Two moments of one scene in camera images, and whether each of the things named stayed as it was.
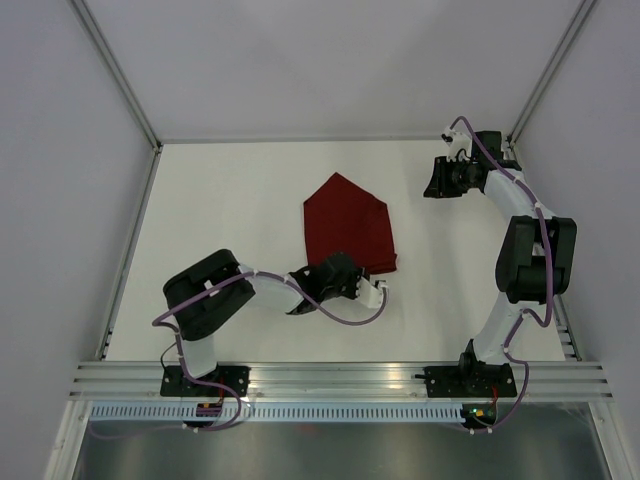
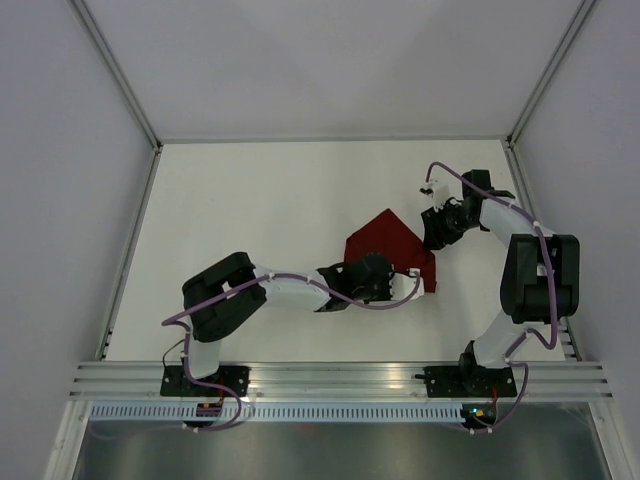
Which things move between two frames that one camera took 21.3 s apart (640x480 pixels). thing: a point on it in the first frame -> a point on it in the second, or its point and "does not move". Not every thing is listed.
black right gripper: x=439 y=186 -> x=435 y=235
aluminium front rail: x=586 y=380 does not move
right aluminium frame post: x=581 y=16 does not move
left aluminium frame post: x=113 y=65 does not move
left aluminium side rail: x=129 y=253 does not move
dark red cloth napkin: x=342 y=217 -> x=391 y=234
